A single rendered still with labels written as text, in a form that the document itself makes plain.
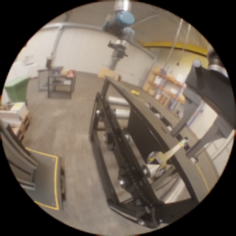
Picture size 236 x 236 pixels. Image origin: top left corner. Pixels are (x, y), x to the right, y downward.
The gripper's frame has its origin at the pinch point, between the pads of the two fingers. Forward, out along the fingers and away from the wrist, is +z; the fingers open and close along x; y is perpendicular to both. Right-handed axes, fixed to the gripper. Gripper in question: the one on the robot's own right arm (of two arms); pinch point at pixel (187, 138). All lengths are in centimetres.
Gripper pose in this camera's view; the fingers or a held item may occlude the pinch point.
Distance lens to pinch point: 17.7
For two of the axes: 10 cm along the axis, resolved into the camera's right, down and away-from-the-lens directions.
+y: -8.8, -0.5, -4.8
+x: 3.4, 6.4, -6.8
